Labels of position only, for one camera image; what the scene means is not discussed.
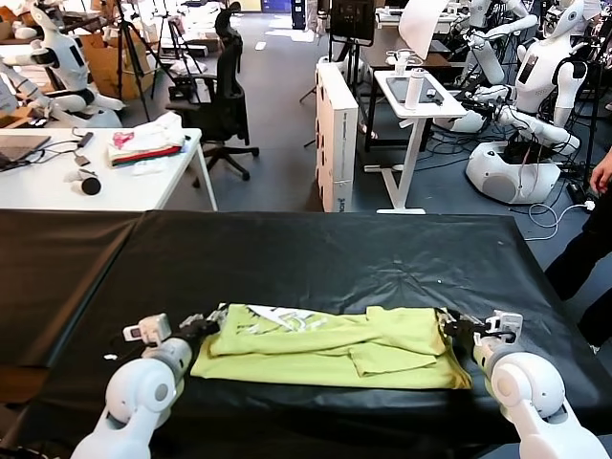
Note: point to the white headset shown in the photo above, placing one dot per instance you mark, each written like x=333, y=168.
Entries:
x=402, y=56

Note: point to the black stand pole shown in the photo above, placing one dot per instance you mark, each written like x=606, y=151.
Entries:
x=593, y=119

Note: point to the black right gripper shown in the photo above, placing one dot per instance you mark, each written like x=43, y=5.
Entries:
x=466, y=331

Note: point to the person's black trousers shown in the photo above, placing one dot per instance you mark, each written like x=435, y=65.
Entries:
x=585, y=253

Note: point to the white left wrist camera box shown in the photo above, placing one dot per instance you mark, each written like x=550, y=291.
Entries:
x=148, y=329

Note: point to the grey laptop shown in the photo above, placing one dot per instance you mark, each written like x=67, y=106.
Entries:
x=19, y=147

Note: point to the black usb hub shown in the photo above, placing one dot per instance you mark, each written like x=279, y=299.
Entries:
x=85, y=139

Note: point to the white humanoid robot left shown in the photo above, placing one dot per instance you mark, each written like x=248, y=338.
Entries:
x=69, y=67

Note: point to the large black tablecloth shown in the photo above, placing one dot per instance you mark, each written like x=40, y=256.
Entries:
x=306, y=248

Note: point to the small white standing desk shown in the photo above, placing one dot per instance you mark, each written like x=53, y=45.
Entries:
x=408, y=143

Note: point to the brown cardboard box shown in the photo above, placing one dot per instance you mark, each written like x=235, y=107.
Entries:
x=107, y=72

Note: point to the white humanoid robot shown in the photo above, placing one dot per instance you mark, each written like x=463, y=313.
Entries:
x=492, y=57
x=69, y=67
x=535, y=76

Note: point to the white humanoid robot right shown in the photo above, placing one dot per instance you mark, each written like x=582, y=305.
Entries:
x=535, y=76

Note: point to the tall black tripod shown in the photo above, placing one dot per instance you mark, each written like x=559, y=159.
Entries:
x=133, y=62

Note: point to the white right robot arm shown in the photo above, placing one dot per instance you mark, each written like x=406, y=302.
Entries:
x=526, y=392

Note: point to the white rectangular table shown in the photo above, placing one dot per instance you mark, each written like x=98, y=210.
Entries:
x=158, y=191

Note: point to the dark tablet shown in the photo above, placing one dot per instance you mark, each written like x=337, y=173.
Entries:
x=397, y=90

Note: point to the person's bare hand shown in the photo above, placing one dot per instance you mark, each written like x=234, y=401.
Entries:
x=603, y=174

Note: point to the yellow-green t-shirt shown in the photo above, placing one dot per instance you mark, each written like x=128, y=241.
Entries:
x=334, y=354

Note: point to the small black grey adapter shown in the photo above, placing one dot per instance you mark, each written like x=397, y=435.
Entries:
x=82, y=159

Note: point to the folded clothes stack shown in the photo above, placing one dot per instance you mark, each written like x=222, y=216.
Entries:
x=146, y=146

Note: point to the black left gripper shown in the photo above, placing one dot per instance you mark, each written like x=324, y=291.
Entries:
x=198, y=331

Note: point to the short black tripod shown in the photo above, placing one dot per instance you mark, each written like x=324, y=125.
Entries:
x=178, y=52

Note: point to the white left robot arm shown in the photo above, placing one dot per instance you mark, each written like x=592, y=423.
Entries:
x=138, y=392

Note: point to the tall white cardboard box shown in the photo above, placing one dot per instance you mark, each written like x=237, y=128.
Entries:
x=337, y=143

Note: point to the brownish black tablecloth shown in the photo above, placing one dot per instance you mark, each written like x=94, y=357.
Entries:
x=48, y=268

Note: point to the black monitor on stand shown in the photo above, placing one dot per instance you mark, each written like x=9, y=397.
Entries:
x=352, y=19

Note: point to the white curved sheet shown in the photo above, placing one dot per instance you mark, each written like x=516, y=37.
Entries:
x=421, y=26

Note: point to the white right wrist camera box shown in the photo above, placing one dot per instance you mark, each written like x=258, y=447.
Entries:
x=506, y=325

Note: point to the white power strip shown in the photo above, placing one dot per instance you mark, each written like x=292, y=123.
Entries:
x=590, y=205

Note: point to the black office chair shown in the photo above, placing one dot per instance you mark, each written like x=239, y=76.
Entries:
x=229, y=105

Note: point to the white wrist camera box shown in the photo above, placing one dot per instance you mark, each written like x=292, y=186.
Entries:
x=148, y=329
x=506, y=325

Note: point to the white thermos bottle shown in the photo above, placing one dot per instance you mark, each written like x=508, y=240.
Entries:
x=415, y=88

